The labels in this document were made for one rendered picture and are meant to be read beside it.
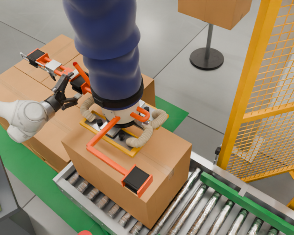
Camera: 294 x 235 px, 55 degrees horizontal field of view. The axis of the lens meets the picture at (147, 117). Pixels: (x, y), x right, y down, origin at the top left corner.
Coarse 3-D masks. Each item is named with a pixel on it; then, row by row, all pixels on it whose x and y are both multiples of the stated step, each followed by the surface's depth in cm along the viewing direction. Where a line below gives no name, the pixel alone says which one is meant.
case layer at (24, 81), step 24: (48, 48) 274; (72, 48) 271; (24, 72) 254; (0, 96) 236; (24, 96) 234; (48, 96) 233; (72, 96) 231; (144, 96) 238; (0, 120) 260; (72, 120) 215; (48, 144) 202
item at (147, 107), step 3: (144, 105) 141; (147, 105) 141; (150, 105) 141; (144, 108) 136; (147, 108) 136; (150, 108) 139; (153, 108) 140; (156, 108) 140; (150, 111) 138; (141, 114) 137; (150, 114) 137; (150, 117) 136; (147, 120) 135; (150, 120) 135; (156, 129) 134
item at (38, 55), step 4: (36, 48) 155; (32, 52) 153; (36, 52) 153; (40, 52) 152; (32, 56) 151; (36, 56) 150; (40, 56) 150; (44, 56) 151; (48, 56) 153; (36, 60) 148; (40, 60) 150
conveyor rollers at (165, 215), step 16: (80, 176) 186; (192, 176) 179; (80, 192) 178; (96, 192) 177; (112, 208) 169; (192, 208) 167; (208, 208) 165; (224, 208) 165; (160, 224) 162; (176, 224) 161; (192, 224) 162; (240, 224) 159; (256, 224) 158
